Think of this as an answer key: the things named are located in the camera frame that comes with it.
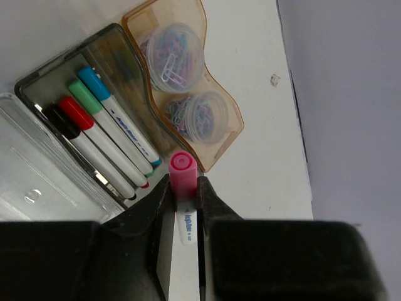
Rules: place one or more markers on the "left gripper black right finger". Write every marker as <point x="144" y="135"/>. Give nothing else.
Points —
<point x="254" y="259"/>

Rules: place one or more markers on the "black capped white marker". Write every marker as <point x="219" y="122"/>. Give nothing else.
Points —
<point x="84" y="145"/>

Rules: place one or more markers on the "small white scrap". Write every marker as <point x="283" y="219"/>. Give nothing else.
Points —
<point x="274" y="80"/>

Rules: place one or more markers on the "blue capped white marker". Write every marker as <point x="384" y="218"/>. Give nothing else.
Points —
<point x="93" y="82"/>

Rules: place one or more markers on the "clear jar of paper clips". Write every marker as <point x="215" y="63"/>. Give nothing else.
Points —
<point x="199" y="117"/>

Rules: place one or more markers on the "pink capped white marker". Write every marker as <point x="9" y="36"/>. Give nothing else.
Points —
<point x="183" y="172"/>

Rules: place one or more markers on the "red capped white marker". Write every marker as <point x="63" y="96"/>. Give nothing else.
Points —
<point x="86" y="123"/>

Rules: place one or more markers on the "clear brown organizer container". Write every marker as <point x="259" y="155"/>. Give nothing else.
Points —
<point x="43" y="46"/>

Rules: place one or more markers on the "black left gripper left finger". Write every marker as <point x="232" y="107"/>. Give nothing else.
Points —
<point x="126" y="258"/>

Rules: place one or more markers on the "green capped white marker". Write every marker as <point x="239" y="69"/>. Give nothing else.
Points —
<point x="109" y="125"/>

